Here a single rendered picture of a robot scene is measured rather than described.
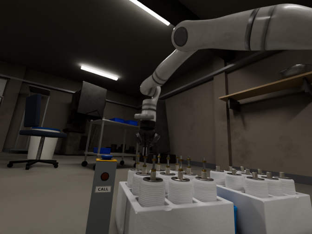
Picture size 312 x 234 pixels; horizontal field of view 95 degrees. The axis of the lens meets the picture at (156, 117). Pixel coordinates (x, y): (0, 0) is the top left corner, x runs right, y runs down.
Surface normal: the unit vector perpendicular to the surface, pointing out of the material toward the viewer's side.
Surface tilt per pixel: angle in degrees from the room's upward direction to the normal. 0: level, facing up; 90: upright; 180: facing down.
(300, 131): 90
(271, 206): 90
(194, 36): 126
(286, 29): 132
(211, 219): 90
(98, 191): 90
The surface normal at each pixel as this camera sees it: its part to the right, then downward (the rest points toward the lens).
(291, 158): -0.83, -0.18
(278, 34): -0.50, 0.62
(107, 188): 0.36, -0.18
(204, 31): -0.65, 0.26
